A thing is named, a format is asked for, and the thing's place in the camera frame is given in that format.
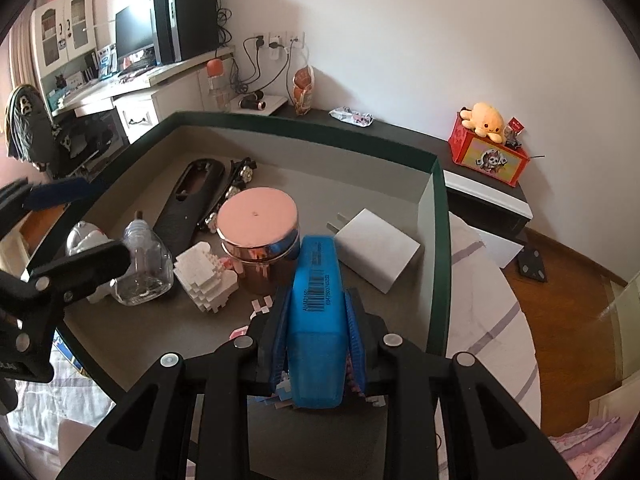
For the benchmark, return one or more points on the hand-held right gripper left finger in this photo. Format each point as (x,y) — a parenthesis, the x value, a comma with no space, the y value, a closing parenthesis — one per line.
(278,360)

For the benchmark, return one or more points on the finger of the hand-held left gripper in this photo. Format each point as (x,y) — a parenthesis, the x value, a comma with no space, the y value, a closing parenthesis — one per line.
(60,192)
(90,265)

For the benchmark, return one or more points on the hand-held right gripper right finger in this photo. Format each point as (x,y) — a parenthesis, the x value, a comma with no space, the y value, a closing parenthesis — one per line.
(357,350)

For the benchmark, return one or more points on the blue plastic case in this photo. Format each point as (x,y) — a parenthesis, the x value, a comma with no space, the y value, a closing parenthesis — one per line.
(317,360)

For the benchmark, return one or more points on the clear small bottle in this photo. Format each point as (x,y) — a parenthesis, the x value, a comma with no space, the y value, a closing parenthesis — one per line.
(145,270)

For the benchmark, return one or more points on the white wall charger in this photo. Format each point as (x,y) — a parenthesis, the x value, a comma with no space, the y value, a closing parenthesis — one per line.
(375,250)

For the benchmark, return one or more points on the white block toy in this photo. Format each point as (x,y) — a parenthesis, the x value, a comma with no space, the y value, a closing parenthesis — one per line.
(200,275)

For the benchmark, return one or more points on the white cat figurine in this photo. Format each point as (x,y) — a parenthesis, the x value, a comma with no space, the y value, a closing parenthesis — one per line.
(85,237)

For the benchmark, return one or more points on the pink block piece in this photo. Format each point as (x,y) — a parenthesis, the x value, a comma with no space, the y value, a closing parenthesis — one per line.
(239,333)
(261,305)

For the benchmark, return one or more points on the pink block donut toy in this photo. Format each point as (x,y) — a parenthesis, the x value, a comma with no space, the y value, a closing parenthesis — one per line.
(372,399)

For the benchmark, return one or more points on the black office chair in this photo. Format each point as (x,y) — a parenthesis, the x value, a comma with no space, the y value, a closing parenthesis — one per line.
(85,137)

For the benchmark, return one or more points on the dark jacket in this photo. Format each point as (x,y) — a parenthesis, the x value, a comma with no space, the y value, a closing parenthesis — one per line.
(27,125)

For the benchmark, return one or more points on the black oblong case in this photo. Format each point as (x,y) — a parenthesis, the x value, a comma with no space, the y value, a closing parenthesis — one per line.
(175,220)

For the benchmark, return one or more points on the white striped quilt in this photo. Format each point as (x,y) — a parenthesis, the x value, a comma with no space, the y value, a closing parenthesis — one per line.
(480,310)

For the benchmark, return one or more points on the blue white packet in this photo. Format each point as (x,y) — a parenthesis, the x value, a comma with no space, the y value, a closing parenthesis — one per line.
(106,62)

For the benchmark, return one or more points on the beige curtain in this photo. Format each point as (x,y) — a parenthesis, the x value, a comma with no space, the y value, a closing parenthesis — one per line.
(22,55)

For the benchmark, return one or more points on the rose gold round tin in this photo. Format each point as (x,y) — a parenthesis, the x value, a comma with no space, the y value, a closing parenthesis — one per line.
(257,215)

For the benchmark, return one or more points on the black keyboard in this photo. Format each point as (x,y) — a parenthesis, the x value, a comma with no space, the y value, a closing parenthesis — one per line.
(137,66)

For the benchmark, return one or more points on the white desk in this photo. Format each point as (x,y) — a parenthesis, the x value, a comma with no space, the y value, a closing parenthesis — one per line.
(165,72)

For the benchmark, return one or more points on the black computer monitor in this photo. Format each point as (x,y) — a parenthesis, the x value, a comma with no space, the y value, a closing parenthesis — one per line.
(132,35)

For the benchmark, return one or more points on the white glass-door cabinet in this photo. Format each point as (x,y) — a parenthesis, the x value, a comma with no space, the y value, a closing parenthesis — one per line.
(64,10)

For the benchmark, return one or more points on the clear bottle orange cap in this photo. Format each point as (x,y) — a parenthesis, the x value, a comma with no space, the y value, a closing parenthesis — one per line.
(217,95)

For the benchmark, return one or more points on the black bathroom scale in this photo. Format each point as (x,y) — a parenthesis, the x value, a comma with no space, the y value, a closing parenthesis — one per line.
(532,262)

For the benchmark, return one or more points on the black cylindrical device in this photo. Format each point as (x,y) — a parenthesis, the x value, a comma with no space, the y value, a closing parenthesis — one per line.
(255,102)

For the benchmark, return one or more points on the black computer tower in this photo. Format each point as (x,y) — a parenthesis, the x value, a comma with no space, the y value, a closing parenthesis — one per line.
(195,25)

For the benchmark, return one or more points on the black white low cabinet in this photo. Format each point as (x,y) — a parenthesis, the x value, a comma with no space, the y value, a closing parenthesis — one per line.
(415,136)

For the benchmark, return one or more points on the red printed box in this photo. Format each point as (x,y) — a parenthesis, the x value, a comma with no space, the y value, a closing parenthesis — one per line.
(487,160)

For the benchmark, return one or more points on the printed snack packet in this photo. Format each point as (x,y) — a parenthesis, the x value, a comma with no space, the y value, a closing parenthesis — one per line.
(350,116)

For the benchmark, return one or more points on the pink printed bedding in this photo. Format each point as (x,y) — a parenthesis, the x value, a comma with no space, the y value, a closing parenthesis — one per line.
(590,445)

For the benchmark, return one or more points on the clear bag orange snacks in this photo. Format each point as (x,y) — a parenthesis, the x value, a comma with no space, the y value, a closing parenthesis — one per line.
(302,90)

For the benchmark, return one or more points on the yellow octopus plush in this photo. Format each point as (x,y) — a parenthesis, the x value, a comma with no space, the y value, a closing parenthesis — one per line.
(485,117)

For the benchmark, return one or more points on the small red card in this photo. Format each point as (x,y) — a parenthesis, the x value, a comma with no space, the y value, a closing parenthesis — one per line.
(515,127)

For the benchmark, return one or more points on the white wall outlet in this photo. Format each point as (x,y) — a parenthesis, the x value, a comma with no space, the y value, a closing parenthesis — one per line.
(296,39)
(275,41)
(259,40)

